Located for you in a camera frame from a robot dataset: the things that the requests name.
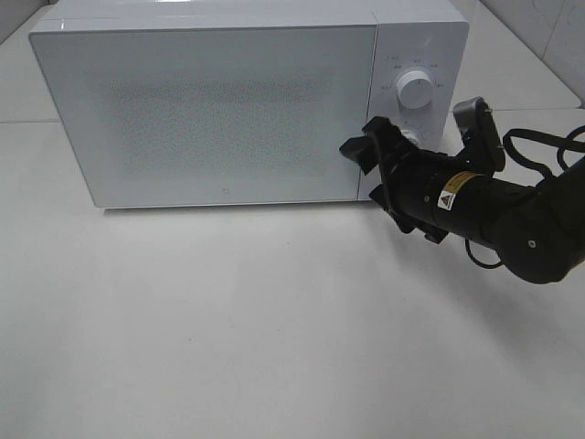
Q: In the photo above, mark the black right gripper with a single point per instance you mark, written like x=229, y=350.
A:
x=410, y=177

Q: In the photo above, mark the white microwave oven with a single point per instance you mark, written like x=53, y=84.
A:
x=409, y=34

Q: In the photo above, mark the white microwave door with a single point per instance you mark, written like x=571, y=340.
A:
x=211, y=117

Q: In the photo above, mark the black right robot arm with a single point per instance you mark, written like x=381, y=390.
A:
x=515, y=194

